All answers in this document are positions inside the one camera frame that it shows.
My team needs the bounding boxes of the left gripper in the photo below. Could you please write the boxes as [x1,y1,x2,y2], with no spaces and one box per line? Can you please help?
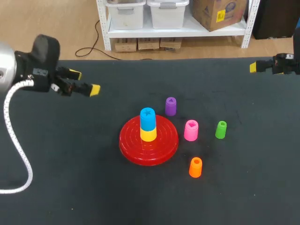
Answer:
[14,34,101,98]

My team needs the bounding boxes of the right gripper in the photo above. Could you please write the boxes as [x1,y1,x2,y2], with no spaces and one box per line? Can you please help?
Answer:
[249,28,300,76]

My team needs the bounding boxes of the red round base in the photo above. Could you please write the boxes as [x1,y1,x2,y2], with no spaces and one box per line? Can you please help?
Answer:
[119,114,180,166]

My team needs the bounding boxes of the black cabinet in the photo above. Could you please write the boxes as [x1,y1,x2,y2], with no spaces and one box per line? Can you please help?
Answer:
[252,0,300,40]

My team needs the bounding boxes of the small cardboard box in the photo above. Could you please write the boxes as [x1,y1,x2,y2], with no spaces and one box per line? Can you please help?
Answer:
[159,37,183,52]
[137,37,161,51]
[114,38,138,53]

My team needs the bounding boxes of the large cardboard box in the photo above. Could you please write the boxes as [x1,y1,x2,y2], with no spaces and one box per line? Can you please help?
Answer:
[192,0,248,32]

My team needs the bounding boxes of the green cylinder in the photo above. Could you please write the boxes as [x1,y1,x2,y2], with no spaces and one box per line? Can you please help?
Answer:
[215,120,227,140]

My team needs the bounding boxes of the blue cylinder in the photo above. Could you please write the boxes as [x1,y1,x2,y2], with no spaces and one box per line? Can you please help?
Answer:
[140,107,157,132]

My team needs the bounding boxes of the white plastic storage bin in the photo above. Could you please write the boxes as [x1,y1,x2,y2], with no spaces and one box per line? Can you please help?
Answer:
[147,0,190,30]
[105,0,147,30]

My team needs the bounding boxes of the white metal shelf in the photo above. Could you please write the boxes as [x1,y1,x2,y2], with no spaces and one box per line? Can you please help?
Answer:
[96,0,261,51]

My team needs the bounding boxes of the yellow cylinder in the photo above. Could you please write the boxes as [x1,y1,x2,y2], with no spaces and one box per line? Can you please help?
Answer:
[140,126,158,143]

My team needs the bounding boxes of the pink cylinder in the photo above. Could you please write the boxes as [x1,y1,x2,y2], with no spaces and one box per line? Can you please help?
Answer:
[183,120,199,142]

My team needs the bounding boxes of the purple cylinder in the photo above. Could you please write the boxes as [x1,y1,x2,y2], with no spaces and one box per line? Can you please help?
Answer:
[165,97,177,117]

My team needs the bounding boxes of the orange cylinder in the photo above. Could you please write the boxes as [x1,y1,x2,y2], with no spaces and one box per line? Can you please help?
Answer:
[188,157,203,179]

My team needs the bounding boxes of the black floor cable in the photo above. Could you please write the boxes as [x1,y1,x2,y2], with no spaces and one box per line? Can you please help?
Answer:
[75,20,153,61]

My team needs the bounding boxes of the white cable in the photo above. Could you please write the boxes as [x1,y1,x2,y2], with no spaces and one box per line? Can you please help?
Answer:
[0,79,35,195]

